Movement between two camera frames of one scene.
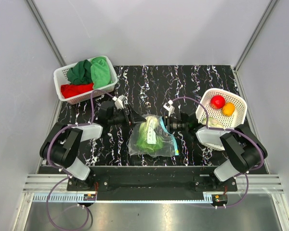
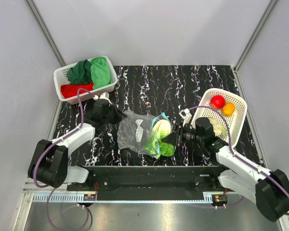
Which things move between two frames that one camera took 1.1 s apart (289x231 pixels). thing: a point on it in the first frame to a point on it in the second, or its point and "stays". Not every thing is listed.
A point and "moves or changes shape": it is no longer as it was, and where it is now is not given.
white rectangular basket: (82, 82) stays
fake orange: (228, 109) stays
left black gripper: (129, 120) to (119, 114)
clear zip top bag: (151, 138) moves or changes shape
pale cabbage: (212, 122) stays
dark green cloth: (81, 73) stays
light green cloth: (100, 72) stays
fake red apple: (217, 101) stays
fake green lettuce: (150, 139) moves or changes shape
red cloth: (68, 90) stays
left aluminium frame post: (47, 33) stays
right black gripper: (170, 118) to (171, 138)
